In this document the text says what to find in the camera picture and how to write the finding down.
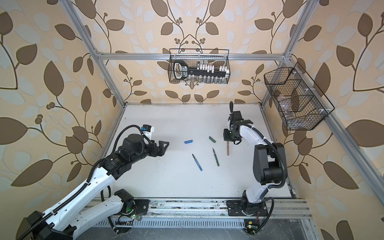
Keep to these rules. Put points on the black tool with white bits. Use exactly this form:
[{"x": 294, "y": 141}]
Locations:
[{"x": 199, "y": 71}]

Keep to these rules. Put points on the aluminium frame post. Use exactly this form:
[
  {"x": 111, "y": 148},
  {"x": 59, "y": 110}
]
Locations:
[
  {"x": 285, "y": 59},
  {"x": 69, "y": 9}
]

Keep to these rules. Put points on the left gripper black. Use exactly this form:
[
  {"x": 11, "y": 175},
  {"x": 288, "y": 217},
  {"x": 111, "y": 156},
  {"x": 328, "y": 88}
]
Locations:
[{"x": 161, "y": 151}]

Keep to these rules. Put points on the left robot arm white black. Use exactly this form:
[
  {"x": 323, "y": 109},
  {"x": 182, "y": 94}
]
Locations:
[{"x": 67, "y": 219}]

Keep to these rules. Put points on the back wire basket black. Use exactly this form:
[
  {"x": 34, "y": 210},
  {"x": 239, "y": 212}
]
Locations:
[{"x": 217, "y": 57}]

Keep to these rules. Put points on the aluminium frame left post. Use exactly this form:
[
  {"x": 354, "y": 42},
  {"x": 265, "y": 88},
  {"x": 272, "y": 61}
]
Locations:
[{"x": 69, "y": 9}]

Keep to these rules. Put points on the blue pen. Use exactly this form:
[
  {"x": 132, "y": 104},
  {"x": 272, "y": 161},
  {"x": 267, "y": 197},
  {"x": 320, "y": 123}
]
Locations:
[{"x": 197, "y": 162}]

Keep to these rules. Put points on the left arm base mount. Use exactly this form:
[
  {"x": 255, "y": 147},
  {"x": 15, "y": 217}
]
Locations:
[{"x": 123, "y": 221}]

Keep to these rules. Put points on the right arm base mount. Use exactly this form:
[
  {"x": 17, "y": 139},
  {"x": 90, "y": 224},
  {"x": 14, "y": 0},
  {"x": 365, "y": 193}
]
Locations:
[{"x": 258, "y": 213}]

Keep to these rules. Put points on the green pen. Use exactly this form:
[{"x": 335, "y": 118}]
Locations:
[{"x": 216, "y": 158}]

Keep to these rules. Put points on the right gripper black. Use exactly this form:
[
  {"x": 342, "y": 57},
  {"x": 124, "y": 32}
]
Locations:
[{"x": 226, "y": 137}]

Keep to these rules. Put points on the aluminium frame right post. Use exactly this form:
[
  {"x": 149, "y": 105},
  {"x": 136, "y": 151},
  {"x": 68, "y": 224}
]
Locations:
[{"x": 285, "y": 59}]

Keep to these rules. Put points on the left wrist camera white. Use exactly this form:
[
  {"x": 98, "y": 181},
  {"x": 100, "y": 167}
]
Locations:
[{"x": 148, "y": 130}]

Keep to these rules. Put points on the right wire basket black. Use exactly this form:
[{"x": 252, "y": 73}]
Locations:
[{"x": 300, "y": 101}]

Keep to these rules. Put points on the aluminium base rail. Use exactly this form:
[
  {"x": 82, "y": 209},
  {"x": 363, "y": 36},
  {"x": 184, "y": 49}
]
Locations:
[{"x": 213, "y": 213}]

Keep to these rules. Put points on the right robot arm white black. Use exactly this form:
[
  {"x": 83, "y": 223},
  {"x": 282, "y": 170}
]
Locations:
[{"x": 269, "y": 161}]

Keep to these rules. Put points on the wire basket black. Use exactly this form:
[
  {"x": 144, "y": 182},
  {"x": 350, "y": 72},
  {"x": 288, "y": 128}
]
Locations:
[
  {"x": 300, "y": 101},
  {"x": 217, "y": 57}
]

